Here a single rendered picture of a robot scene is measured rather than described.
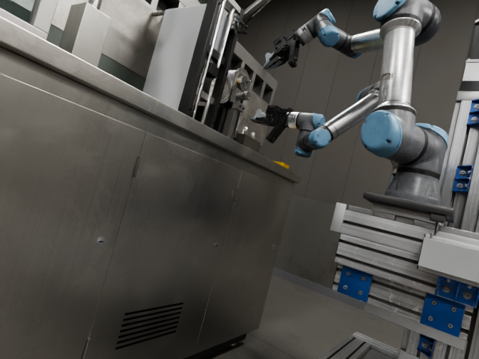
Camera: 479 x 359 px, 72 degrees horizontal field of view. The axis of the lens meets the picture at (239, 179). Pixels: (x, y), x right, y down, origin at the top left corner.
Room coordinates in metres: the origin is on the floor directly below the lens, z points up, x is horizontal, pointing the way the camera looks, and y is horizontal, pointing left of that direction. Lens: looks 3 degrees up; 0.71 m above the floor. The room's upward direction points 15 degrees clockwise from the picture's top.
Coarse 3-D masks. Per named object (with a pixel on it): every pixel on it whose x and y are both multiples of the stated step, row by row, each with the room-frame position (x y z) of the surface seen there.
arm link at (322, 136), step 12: (372, 96) 1.31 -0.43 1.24; (348, 108) 1.31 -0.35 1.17; (360, 108) 1.29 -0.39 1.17; (372, 108) 1.30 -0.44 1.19; (336, 120) 1.28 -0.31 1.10; (348, 120) 1.29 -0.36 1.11; (360, 120) 1.31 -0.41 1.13; (312, 132) 1.27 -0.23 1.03; (324, 132) 1.25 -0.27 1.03; (336, 132) 1.28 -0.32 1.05; (312, 144) 1.27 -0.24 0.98; (324, 144) 1.25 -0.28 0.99
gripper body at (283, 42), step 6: (294, 30) 1.45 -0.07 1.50; (282, 36) 1.46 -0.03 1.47; (288, 36) 1.47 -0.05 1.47; (294, 36) 1.45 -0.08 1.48; (276, 42) 1.49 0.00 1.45; (282, 42) 1.46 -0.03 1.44; (288, 42) 1.47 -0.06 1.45; (300, 42) 1.43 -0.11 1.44; (276, 48) 1.48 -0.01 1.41; (282, 48) 1.45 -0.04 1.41; (288, 48) 1.45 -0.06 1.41; (282, 54) 1.47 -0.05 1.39; (288, 54) 1.48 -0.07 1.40; (282, 60) 1.50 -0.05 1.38
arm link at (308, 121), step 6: (300, 114) 1.43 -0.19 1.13; (306, 114) 1.42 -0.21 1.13; (312, 114) 1.40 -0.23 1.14; (318, 114) 1.39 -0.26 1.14; (300, 120) 1.42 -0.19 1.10; (306, 120) 1.40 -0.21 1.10; (312, 120) 1.39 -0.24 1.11; (318, 120) 1.37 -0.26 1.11; (324, 120) 1.41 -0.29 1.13; (300, 126) 1.43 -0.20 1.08; (306, 126) 1.40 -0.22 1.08; (312, 126) 1.39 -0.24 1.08; (318, 126) 1.38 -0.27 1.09
